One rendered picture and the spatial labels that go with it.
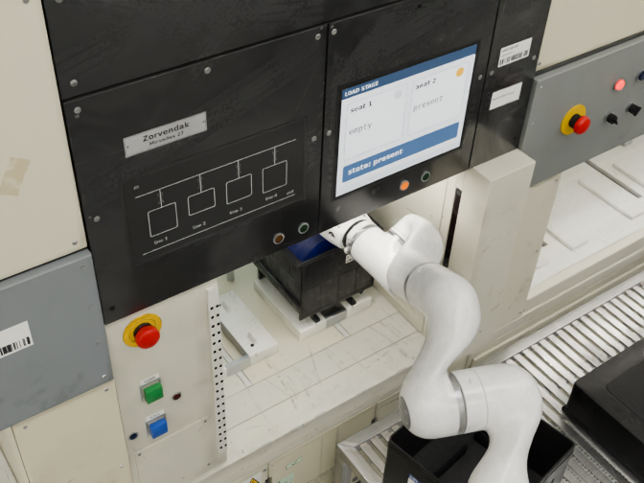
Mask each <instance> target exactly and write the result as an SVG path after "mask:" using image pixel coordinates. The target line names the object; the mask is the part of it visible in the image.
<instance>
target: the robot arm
mask: <svg viewBox="0 0 644 483"><path fill-rule="evenodd" d="M320 235H321V236H322V237H324V238H325V239H326V240H327V241H329V242H331V243H332V244H334V245H336V246H337V247H339V248H344V252H345V254H349V255H350V256H351V257H352V258H353V259H354V260H355V261H357V262H358V263H359V264H360V265H361V266H362V267H363V268H364V269H365V270H366V271H367V272H368V273H369V274H370V275H371V276H372V277H373V278H374V279H376V280H377V281H378V282H379V283H380V284H381V285H382V286H383V287H384V288H385V289H386V290H387V291H388V292H389V293H390V294H392V295H398V296H399V297H400V298H402V299H403V300H404V301H405V302H406V303H407V304H409V305H410V306H411V307H412V308H414V309H415V310H417V311H418V312H420V313H421V314H423V315H424V316H425V320H426V336H425V342H424V345H423V347H422V350H421V352H420V353H419V354H418V356H417V358H416V360H415V362H414V364H413V365H412V367H411V369H410V371H409V373H408V375H407V376H406V378H405V380H404V383H403V385H402V389H401V392H400V396H399V401H398V405H399V410H400V416H401V418H402V423H403V425H404V426H405V427H406V428H407V429H408V430H409V431H410V432H411V433H413V434H414V435H416V436H418V437H421V438H424V439H438V438H445V437H450V436H455V435H460V434H465V433H470V432H475V431H480V430H485V431H486V432H487V433H488V435H489V438H490V444H489V447H488V449H487V451H486V452H485V454H484V456H483V457H482V459H481V460H480V461H479V463H478V464H477V466H476V467H475V469H474V470H473V472H472V473H471V476H470V479H469V481H468V483H529V479H528V474H527V458H528V452H529V448H530V446H531V443H532V440H533V437H534V435H535V432H536V430H537V428H538V425H539V423H540V420H541V414H542V396H541V391H540V388H539V386H538V384H537V382H536V380H535V379H534V378H533V377H532V376H531V375H530V374H529V373H528V372H527V371H526V370H524V369H523V368H521V367H519V366H516V365H514V364H504V363H501V364H491V365H485V366H479V367H473V368H468V369H463V370H457V371H451V372H447V369H448V368H449V366H450V365H451V364H452V363H453V361H455V360H456V359H457V358H458V357H459V356H460V355H461V354H462V353H463V352H464V351H465V350H466V349H467V348H468V347H469V346H470V345H471V343H472V342H473V340H474V338H475V337H476V335H477V332H478V330H479V327H480V321H481V312H480V306H479V301H478V298H477V295H476V292H475V290H474V288H473V287H472V285H471V284H470V283H469V281H468V280H466V279H465V278H464V277H462V276H461V275H459V274H457V273H455V272H454V271H452V270H450V269H448V268H446V267H444V266H442V265H440V262H441V260H442V257H443V252H444V245H443V240H442V237H441V235H440V233H439V232H438V230H437V229H436V227H435V226H434V225H433V224H432V223H431V222H429V221H428V220H427V219H425V218H422V217H420V216H418V215H414V214H410V215H406V216H405V217H403V218H401V219H400V220H399V221H398V222H397V223H396V224H395V225H394V226H393V227H392V228H391V229H390V230H388V231H387V232H383V231H382V230H381V229H380V228H379V227H377V226H376V224H375V223H374V222H372V221H371V220H370V218H369V217H368V215H367V214H364V215H362V216H360V217H357V218H354V219H351V220H349V221H347V222H344V223H342V224H340V225H338V226H336V227H334V228H332V229H329V230H327V231H325V232H322V233H320Z"/></svg>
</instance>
